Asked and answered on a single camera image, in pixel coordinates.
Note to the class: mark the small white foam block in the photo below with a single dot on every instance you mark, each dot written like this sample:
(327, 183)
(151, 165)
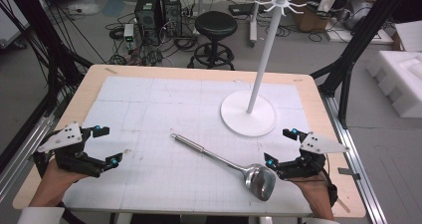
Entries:
(409, 35)

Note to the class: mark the small grey power box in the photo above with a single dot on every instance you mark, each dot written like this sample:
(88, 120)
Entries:
(128, 35)

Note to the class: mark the grey rounded bag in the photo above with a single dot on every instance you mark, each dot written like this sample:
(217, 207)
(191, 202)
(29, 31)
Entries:
(360, 13)

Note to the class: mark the white pole on wheels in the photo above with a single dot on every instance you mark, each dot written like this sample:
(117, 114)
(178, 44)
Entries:
(254, 18)

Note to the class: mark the white hook stand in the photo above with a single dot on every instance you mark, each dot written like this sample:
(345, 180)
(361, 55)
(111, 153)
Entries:
(249, 116)

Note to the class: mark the aluminium rail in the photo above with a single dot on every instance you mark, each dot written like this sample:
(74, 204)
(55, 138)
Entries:
(23, 151)
(358, 164)

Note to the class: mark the black computer tower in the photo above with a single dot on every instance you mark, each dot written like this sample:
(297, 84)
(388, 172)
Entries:
(171, 13)
(146, 11)

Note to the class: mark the black round stool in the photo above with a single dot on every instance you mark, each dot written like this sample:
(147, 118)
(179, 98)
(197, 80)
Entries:
(215, 25)

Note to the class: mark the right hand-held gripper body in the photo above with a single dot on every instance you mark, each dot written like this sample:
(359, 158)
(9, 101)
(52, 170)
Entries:
(308, 164)

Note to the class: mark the black metal frame strut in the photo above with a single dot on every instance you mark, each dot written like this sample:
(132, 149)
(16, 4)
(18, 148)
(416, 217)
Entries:
(43, 44)
(358, 41)

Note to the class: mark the steel ladle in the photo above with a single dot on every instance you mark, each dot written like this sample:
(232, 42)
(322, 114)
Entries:
(260, 180)

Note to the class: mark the flat black device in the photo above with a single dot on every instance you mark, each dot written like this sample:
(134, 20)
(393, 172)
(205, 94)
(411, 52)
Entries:
(242, 9)

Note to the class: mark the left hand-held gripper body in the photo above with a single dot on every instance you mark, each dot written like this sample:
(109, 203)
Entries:
(71, 159)

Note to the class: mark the striped dark cloth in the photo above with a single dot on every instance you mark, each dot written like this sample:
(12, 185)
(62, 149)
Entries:
(326, 0)

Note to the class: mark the cardboard box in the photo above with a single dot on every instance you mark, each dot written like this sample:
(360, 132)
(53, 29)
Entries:
(308, 21)

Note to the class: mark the person's right hand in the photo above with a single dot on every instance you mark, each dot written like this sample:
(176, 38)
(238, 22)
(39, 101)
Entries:
(316, 189)

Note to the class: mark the white grid mat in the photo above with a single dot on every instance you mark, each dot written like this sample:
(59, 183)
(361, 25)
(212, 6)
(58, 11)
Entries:
(166, 117)

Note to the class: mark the person's left hand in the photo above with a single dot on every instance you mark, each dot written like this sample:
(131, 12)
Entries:
(58, 182)

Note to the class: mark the large white foam packaging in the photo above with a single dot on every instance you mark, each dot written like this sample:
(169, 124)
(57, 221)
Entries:
(398, 81)

